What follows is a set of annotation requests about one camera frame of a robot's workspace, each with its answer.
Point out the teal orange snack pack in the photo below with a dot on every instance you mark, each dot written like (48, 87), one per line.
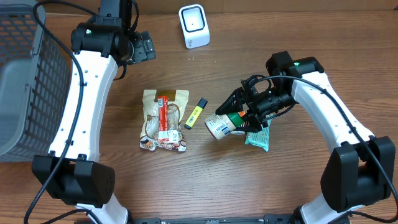
(260, 139)

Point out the small orange snack box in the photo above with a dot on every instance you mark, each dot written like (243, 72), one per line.
(236, 132)

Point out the grey plastic shopping basket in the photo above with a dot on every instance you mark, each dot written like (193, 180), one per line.
(35, 80)

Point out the green lidded beige jar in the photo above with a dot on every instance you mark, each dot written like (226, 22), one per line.
(221, 125)

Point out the yellow highlighter pen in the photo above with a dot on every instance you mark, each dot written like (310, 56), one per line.
(195, 113)

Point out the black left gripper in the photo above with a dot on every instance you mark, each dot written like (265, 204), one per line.
(141, 46)

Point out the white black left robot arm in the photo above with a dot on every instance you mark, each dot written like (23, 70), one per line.
(71, 171)

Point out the white barcode scanner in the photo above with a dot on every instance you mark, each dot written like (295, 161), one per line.
(194, 26)

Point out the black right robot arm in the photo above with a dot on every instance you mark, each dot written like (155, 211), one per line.
(360, 169)

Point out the beige brown snack pouch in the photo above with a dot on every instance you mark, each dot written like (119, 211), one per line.
(177, 102)

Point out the red stick snack packet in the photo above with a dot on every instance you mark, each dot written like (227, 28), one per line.
(165, 135)

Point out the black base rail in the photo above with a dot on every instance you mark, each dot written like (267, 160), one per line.
(214, 221)

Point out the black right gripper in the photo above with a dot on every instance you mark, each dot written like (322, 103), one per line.
(254, 114)

